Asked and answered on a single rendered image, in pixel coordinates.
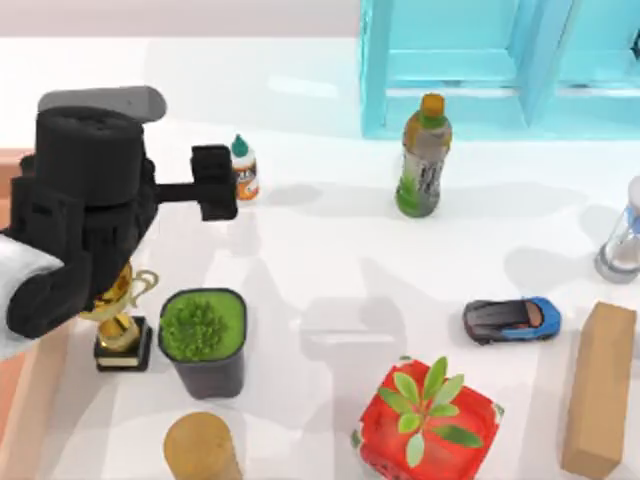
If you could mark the small white bottle green cap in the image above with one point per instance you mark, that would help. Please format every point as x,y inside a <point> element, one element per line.
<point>246,175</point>

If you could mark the gold trophy black base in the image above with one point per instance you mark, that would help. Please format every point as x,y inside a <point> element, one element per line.
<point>119,330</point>

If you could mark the pale grey rounded box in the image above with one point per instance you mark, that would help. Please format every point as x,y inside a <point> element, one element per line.
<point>142,102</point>

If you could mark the black pot green plant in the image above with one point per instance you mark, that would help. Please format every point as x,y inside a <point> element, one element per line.
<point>202,325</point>

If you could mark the green bottle orange cap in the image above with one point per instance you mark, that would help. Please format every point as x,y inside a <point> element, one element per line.
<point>423,165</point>

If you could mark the shallow salmon-coloured box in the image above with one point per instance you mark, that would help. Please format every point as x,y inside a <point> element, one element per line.
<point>20,415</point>

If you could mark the brown wooden cylinder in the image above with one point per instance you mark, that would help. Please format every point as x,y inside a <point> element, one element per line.
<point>200,450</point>

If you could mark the light blue rack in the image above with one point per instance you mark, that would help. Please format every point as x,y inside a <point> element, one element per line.
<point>470,65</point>

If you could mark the red pot leafy plant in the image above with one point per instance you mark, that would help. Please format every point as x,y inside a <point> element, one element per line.
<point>425,420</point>

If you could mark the blue and grey toy car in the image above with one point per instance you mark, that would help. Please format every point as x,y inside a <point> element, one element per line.
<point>510,320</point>

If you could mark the grey sand timer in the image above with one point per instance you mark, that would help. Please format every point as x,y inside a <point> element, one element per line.
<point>620,250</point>

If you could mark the brown wooden block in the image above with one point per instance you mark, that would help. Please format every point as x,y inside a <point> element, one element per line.
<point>597,390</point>

